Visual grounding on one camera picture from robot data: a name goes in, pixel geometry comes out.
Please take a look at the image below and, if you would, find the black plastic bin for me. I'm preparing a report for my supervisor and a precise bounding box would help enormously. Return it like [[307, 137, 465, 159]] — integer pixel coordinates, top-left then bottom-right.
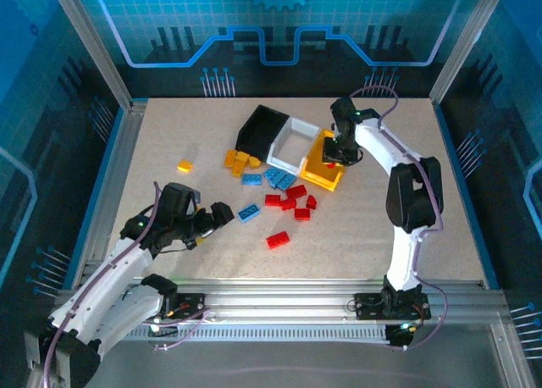
[[235, 104, 291, 163]]

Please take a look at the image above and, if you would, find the yellow plastic bin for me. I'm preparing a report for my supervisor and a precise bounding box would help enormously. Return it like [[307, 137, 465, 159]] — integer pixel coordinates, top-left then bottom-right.
[[299, 128, 346, 193]]

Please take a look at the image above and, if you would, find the white plastic bin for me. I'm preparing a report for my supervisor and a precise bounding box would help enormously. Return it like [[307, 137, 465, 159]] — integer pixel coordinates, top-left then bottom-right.
[[266, 115, 322, 174]]

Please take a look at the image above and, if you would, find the blue table edge strip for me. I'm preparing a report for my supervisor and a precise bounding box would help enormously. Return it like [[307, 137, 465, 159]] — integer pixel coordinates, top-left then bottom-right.
[[434, 103, 501, 291], [63, 107, 127, 290]]

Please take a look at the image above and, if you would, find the grey metal lower panel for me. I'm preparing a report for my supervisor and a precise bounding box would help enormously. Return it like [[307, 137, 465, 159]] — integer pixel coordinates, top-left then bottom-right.
[[97, 339, 526, 388]]

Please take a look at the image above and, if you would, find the blue printed side panel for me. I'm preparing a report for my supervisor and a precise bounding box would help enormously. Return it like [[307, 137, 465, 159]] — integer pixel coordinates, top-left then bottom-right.
[[440, 0, 542, 388], [0, 0, 124, 388]]

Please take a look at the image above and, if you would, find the black controller box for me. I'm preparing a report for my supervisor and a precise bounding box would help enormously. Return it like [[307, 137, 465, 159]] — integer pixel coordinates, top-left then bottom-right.
[[385, 323, 418, 350]]

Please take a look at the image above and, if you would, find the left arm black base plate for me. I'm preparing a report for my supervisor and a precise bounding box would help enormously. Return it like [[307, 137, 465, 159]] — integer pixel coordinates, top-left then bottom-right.
[[169, 292, 207, 321]]

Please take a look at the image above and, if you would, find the aluminium side rail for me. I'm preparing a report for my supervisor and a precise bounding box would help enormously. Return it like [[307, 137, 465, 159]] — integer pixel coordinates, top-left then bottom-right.
[[71, 98, 149, 290]]

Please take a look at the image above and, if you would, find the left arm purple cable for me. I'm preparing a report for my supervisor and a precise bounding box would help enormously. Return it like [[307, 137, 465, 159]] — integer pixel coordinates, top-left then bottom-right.
[[41, 180, 212, 388]]

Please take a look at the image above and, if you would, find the aluminium table rail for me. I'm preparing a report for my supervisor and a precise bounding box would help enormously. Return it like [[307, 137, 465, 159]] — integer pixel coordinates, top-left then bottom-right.
[[53, 277, 509, 326]]

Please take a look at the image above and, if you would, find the slotted grey cable duct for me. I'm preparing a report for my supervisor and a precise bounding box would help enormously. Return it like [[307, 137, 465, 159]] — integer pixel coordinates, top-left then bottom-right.
[[122, 324, 390, 343]]

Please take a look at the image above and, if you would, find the blue printed enclosure panel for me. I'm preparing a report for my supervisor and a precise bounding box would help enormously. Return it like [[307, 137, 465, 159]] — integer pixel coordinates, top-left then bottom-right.
[[67, 0, 496, 99]]

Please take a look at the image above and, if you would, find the aluminium frame post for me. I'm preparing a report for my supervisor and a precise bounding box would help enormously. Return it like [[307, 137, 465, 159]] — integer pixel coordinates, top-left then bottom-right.
[[46, 0, 135, 109], [429, 0, 509, 105]]

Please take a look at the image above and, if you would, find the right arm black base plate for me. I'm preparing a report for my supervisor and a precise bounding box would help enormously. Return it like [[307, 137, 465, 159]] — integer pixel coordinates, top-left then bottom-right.
[[354, 291, 432, 321]]

